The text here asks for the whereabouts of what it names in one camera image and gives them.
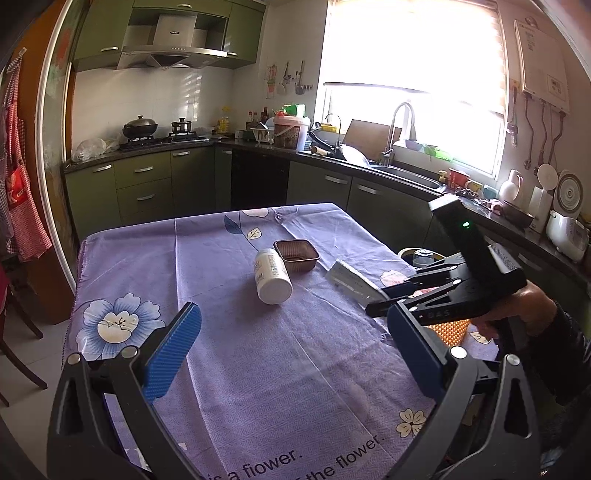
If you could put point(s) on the white water heater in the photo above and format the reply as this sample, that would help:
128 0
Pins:
543 73

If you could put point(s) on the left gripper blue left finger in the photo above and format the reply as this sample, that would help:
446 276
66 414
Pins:
165 350

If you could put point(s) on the black wok on stove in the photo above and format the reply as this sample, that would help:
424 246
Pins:
140 127

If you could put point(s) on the purple floral tablecloth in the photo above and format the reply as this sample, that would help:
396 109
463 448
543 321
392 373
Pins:
308 389

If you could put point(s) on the small steel pot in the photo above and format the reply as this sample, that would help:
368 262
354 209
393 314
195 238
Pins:
181 127

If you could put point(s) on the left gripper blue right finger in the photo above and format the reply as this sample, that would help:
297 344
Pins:
423 355

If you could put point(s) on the brown plastic tray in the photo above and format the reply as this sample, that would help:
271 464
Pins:
299 255

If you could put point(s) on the white pill bottle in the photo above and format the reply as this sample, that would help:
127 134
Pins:
273 285

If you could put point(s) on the kitchen faucet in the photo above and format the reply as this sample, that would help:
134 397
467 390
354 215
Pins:
395 132

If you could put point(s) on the yellow rimmed trash bin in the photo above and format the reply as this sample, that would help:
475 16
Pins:
406 254

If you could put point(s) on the red checked apron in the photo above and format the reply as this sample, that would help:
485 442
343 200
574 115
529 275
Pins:
22 231

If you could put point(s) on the white paper box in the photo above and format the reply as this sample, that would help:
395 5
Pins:
354 284

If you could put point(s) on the person's right hand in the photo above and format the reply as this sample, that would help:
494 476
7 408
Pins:
530 304

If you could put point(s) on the wooden cutting board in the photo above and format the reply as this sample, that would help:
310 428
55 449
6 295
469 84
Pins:
367 137

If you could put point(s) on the white kettle jug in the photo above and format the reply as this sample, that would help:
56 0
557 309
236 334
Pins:
511 188

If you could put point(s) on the range hood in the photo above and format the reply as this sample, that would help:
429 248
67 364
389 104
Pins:
173 40

